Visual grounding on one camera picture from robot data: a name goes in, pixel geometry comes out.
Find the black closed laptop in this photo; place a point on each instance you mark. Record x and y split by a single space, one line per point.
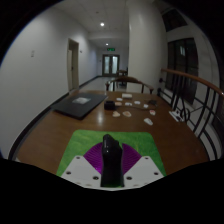
80 105

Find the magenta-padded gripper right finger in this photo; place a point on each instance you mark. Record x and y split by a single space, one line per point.
145 170

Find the ceiling lights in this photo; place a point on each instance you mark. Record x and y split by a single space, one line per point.
102 24

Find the white wall switch plate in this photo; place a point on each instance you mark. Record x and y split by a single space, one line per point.
32 53

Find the dark-framed window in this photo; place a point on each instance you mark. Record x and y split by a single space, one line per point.
183 66

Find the glass double door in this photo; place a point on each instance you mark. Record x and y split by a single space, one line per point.
110 65

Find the white paper sheet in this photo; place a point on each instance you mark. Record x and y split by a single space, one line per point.
175 115

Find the white card with dark print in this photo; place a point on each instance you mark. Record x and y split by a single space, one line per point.
148 121

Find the small pink card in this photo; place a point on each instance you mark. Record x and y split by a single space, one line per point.
126 113
116 114
118 103

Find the white doorway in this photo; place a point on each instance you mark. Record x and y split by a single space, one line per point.
73 65

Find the green mouse pad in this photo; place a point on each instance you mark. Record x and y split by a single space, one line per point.
80 140

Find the wooden armchair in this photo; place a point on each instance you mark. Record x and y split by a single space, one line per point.
128 78

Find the small red-white card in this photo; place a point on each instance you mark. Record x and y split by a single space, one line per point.
152 112

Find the small white box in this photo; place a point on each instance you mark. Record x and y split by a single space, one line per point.
126 95

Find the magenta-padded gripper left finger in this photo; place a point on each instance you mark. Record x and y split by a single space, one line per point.
80 170

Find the black railing with wooden handrail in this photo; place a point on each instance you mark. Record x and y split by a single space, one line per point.
186 76

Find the black computer mouse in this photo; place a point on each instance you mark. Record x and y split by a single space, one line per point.
111 160

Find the small black box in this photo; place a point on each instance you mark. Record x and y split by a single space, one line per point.
109 105

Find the green exit sign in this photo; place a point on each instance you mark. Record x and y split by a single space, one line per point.
111 49

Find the small white card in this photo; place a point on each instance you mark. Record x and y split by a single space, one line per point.
119 99
137 102
145 106
128 103

